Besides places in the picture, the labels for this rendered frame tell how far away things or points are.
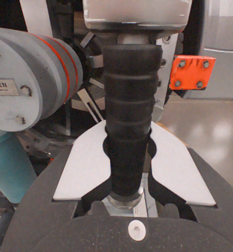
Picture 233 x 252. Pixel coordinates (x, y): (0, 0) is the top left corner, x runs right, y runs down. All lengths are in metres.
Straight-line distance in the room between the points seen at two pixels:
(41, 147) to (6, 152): 0.14
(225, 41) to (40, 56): 0.48
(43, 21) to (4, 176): 0.34
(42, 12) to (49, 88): 0.17
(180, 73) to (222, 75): 0.25
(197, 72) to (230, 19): 0.23
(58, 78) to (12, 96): 0.07
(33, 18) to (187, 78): 0.33
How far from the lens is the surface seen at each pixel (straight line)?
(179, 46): 0.40
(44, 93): 0.19
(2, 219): 0.65
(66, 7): 0.34
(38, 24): 0.34
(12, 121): 0.23
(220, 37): 0.53
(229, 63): 0.56
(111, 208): 0.82
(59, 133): 0.52
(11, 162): 0.38
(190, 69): 0.33
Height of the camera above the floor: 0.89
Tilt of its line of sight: 31 degrees down
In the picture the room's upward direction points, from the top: straight up
